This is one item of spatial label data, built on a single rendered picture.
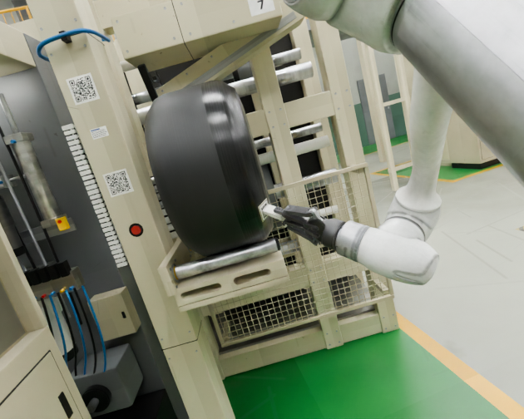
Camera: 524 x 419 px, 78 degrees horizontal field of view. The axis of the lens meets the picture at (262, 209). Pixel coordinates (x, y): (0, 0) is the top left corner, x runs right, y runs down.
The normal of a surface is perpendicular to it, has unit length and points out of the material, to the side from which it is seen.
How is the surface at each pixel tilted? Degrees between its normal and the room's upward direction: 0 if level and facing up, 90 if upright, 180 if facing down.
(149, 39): 90
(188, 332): 90
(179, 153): 73
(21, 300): 90
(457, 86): 98
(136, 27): 90
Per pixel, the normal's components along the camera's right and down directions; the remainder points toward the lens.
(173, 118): -0.12, -0.44
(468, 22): -0.72, 0.07
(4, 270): 0.07, 0.20
